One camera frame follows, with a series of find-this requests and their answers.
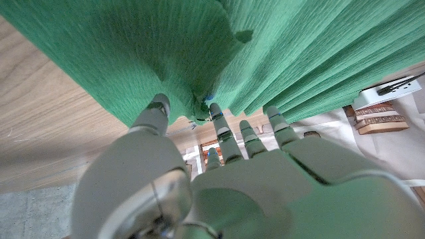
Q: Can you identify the green crepe paper sheet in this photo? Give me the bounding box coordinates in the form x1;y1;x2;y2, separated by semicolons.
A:
0;0;425;129

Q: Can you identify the black power strip cable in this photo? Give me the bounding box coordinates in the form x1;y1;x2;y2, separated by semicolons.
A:
377;71;425;96

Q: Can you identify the white power strip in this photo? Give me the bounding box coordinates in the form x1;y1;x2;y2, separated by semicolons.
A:
351;75;423;112

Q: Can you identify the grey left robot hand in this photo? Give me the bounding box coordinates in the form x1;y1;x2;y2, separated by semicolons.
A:
70;93;425;239

